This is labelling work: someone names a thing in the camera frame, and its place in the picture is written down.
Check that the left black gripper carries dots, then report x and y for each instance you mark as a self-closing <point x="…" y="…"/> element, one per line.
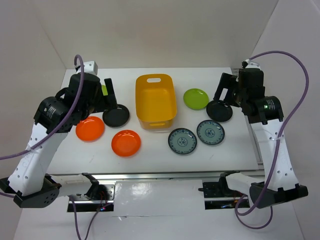
<point x="110" y="101"/>

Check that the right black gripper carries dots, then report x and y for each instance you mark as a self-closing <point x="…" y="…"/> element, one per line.
<point x="227" y="81"/>

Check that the green plate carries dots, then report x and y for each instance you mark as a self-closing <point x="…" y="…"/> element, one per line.
<point x="104" y="90"/>
<point x="195" y="99"/>

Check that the black plate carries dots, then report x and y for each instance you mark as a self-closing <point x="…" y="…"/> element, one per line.
<point x="117" y="117"/>
<point x="219" y="111"/>

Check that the orange plate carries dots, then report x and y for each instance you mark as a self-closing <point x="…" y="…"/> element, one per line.
<point x="90" y="129"/>
<point x="126" y="143"/>

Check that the blue patterned plate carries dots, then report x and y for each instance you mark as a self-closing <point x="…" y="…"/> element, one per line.
<point x="182" y="141"/>
<point x="210" y="132"/>

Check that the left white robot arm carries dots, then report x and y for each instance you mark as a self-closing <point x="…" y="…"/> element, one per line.
<point x="30" y="185"/>

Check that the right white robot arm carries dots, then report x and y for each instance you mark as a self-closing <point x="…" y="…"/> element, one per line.
<point x="266" y="120"/>

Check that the yellow plastic bin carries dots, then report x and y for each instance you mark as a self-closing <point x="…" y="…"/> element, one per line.
<point x="155" y="101"/>

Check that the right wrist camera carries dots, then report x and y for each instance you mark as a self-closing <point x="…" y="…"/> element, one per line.
<point x="249" y="64"/>

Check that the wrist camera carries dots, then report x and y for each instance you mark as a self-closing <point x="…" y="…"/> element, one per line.
<point x="249" y="64"/>
<point x="90" y="67"/>

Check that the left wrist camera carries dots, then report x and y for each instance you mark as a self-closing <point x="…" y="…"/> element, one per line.
<point x="90" y="67"/>

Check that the aluminium rail front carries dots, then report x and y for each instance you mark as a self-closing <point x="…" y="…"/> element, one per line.
<point x="157" y="176"/>

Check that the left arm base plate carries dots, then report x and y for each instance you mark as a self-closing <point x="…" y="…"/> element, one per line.
<point x="102" y="200"/>

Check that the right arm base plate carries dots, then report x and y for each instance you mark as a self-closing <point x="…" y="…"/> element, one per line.
<point x="217" y="195"/>

